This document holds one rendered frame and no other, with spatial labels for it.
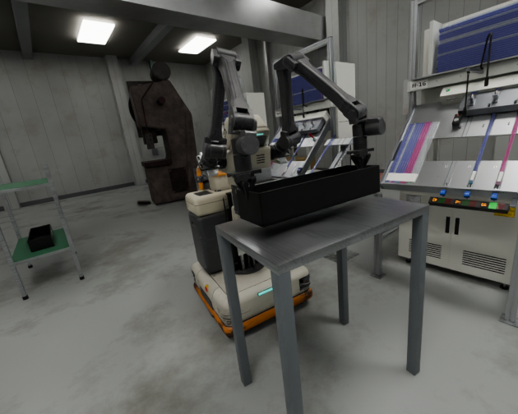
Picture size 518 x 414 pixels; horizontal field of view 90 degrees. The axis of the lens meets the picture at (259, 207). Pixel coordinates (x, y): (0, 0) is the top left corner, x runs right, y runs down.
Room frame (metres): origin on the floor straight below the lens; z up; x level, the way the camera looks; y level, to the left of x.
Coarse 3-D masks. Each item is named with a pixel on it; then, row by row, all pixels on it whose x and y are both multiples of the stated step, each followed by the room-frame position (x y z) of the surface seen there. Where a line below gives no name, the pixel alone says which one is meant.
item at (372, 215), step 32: (224, 224) 0.99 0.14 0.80; (288, 224) 0.90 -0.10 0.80; (320, 224) 0.87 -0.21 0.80; (352, 224) 0.83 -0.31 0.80; (384, 224) 0.81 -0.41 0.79; (416, 224) 0.94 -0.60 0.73; (224, 256) 0.97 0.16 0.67; (256, 256) 0.70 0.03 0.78; (288, 256) 0.65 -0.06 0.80; (320, 256) 0.67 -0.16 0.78; (416, 256) 0.93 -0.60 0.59; (288, 288) 0.62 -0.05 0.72; (416, 288) 0.93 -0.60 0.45; (288, 320) 0.61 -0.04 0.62; (416, 320) 0.92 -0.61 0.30; (288, 352) 0.61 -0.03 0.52; (416, 352) 0.92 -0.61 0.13; (288, 384) 0.61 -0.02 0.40
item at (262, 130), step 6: (228, 120) 1.38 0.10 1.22; (258, 120) 1.43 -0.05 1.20; (258, 126) 1.39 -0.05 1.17; (264, 126) 1.41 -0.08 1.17; (258, 132) 1.38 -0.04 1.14; (264, 132) 1.40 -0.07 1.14; (228, 138) 1.39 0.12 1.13; (258, 138) 1.41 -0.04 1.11; (264, 138) 1.43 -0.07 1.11; (228, 144) 1.40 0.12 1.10; (264, 144) 1.46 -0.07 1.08
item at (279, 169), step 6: (288, 162) 2.60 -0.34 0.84; (294, 162) 2.53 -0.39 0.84; (300, 162) 2.47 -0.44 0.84; (276, 168) 2.66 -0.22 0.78; (282, 168) 2.59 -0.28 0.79; (288, 168) 2.53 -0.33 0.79; (294, 168) 2.46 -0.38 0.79; (276, 174) 2.59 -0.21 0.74; (282, 174) 2.52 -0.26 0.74; (288, 174) 2.47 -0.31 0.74; (294, 174) 2.40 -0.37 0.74
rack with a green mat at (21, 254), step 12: (48, 168) 2.29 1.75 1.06; (36, 180) 2.76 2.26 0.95; (48, 180) 2.28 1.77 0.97; (0, 192) 2.09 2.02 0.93; (12, 216) 2.73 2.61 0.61; (60, 216) 2.28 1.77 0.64; (0, 228) 2.05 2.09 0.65; (60, 228) 2.96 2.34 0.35; (0, 240) 2.03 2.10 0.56; (24, 240) 2.66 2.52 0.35; (60, 240) 2.51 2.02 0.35; (24, 252) 2.26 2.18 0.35; (36, 252) 2.22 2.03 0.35; (48, 252) 2.18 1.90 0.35; (72, 252) 2.28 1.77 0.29; (12, 264) 2.03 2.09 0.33; (24, 288) 2.05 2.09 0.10; (24, 300) 2.02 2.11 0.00
